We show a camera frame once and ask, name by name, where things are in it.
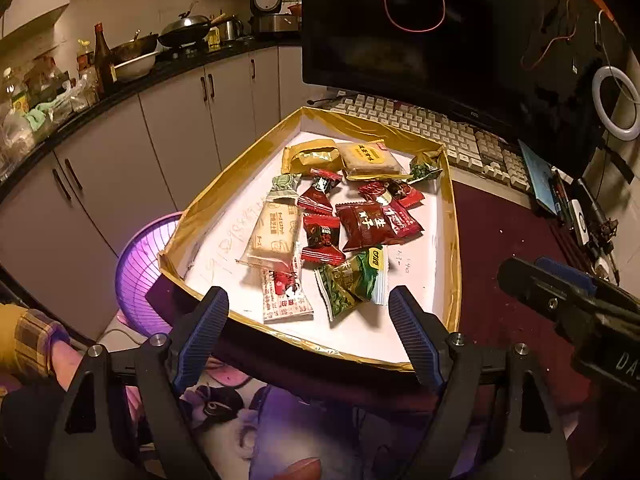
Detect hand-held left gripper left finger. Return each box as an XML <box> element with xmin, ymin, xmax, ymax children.
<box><xmin>50</xmin><ymin>286</ymin><xmax>231</xmax><ymax>480</ymax></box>

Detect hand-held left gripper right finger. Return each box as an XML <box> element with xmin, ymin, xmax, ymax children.
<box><xmin>387</xmin><ymin>285</ymin><xmax>573</xmax><ymax>480</ymax></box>

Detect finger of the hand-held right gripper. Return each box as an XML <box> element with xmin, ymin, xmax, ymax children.
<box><xmin>534</xmin><ymin>256</ymin><xmax>640</xmax><ymax>311</ymax></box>
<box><xmin>497</xmin><ymin>258</ymin><xmax>608</xmax><ymax>333</ymax></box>

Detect gold-edged cardboard box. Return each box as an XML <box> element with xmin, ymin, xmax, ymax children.
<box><xmin>158</xmin><ymin>106</ymin><xmax>462</xmax><ymax>372</ymax></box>

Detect green packet yellow label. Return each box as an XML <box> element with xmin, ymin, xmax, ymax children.
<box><xmin>345</xmin><ymin>245</ymin><xmax>390</xmax><ymax>304</ymax></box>

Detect green pea snack packet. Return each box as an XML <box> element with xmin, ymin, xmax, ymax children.
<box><xmin>315</xmin><ymin>264</ymin><xmax>372</xmax><ymax>322</ymax></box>

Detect white red-print snack packet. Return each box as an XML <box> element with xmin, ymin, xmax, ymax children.
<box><xmin>260</xmin><ymin>250</ymin><xmax>315</xmax><ymax>324</ymax></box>

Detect cream biscuit packet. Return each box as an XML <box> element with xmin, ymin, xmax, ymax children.
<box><xmin>237</xmin><ymin>199</ymin><xmax>304</xmax><ymax>269</ymax></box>

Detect bright red snack packet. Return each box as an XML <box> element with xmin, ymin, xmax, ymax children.
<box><xmin>384</xmin><ymin>200</ymin><xmax>425</xmax><ymax>239</ymax></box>

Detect dark red snack packet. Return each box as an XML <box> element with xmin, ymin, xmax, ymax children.
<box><xmin>336</xmin><ymin>200</ymin><xmax>401</xmax><ymax>254</ymax></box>

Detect small red snack packet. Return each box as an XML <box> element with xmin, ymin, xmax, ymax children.
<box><xmin>301</xmin><ymin>214</ymin><xmax>347</xmax><ymax>266</ymax></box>

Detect red twisted wrapper candy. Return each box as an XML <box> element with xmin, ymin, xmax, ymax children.
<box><xmin>358</xmin><ymin>181</ymin><xmax>426</xmax><ymax>209</ymax></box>

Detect small green candy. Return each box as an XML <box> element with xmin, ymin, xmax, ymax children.
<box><xmin>409</xmin><ymin>156</ymin><xmax>444</xmax><ymax>184</ymax></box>

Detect green white twisted candy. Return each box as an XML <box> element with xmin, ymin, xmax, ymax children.
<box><xmin>270</xmin><ymin>173</ymin><xmax>304</xmax><ymax>206</ymax></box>

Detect red and black snack packet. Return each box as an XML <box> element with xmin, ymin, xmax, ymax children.
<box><xmin>297</xmin><ymin>169</ymin><xmax>344</xmax><ymax>216</ymax></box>

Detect tan pastry packet yellow label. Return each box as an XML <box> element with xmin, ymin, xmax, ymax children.
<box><xmin>336</xmin><ymin>141</ymin><xmax>404</xmax><ymax>181</ymax></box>

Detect gold snack packet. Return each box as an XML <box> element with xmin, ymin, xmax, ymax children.
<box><xmin>281</xmin><ymin>142</ymin><xmax>342</xmax><ymax>179</ymax></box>

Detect person's left forearm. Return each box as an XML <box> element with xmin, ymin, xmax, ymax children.
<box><xmin>0</xmin><ymin>302</ymin><xmax>85</xmax><ymax>392</ymax></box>

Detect white device with round dial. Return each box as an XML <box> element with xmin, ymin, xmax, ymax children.
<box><xmin>571</xmin><ymin>200</ymin><xmax>592</xmax><ymax>247</ymax></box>

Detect blue notebook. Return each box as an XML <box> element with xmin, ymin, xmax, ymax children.
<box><xmin>517</xmin><ymin>139</ymin><xmax>562</xmax><ymax>216</ymax></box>

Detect floral printed cloth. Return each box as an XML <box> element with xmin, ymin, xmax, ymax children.
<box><xmin>177</xmin><ymin>360</ymin><xmax>451</xmax><ymax>480</ymax></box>

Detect white computer keyboard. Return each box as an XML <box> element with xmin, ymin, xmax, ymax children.
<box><xmin>330</xmin><ymin>92</ymin><xmax>532</xmax><ymax>192</ymax></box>

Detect grey kitchen cabinets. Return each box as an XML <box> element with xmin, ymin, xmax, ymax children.
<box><xmin>0</xmin><ymin>45</ymin><xmax>327</xmax><ymax>322</ymax></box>

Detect black computer monitor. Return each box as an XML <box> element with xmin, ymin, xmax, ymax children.
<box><xmin>301</xmin><ymin>0</ymin><xmax>640</xmax><ymax>182</ymax></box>

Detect black kitchen counter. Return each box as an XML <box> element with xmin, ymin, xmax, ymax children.
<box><xmin>0</xmin><ymin>34</ymin><xmax>302</xmax><ymax>196</ymax></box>

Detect green cloth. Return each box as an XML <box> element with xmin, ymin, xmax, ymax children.
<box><xmin>25</xmin><ymin>101</ymin><xmax>59</xmax><ymax>129</ymax></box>

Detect white bowl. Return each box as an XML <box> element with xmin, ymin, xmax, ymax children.
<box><xmin>112</xmin><ymin>50</ymin><xmax>159</xmax><ymax>83</ymax></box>

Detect dark glass bottle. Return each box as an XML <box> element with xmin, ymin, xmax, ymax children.
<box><xmin>93</xmin><ymin>22</ymin><xmax>119</xmax><ymax>94</ymax></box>

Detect black frying pan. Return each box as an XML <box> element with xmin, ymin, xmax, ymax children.
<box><xmin>110</xmin><ymin>32</ymin><xmax>160</xmax><ymax>64</ymax></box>

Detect yellow oil bottle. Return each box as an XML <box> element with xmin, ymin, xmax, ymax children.
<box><xmin>75</xmin><ymin>39</ymin><xmax>96</xmax><ymax>74</ymax></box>

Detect steel kettle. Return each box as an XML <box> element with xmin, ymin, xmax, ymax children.
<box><xmin>219</xmin><ymin>16</ymin><xmax>246</xmax><ymax>42</ymax></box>

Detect wok with steel lid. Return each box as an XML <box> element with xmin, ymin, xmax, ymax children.
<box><xmin>157</xmin><ymin>2</ymin><xmax>234</xmax><ymax>49</ymax></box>

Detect silver rice cooker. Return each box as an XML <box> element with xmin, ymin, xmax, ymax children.
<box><xmin>248</xmin><ymin>0</ymin><xmax>302</xmax><ymax>41</ymax></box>

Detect black strap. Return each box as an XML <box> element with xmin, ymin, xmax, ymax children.
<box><xmin>599</xmin><ymin>141</ymin><xmax>637</xmax><ymax>184</ymax></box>

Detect white ring light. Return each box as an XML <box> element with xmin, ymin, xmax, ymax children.
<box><xmin>591</xmin><ymin>66</ymin><xmax>640</xmax><ymax>142</ymax></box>

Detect thin orange wire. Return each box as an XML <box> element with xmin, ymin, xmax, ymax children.
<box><xmin>520</xmin><ymin>0</ymin><xmax>587</xmax><ymax>72</ymax></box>

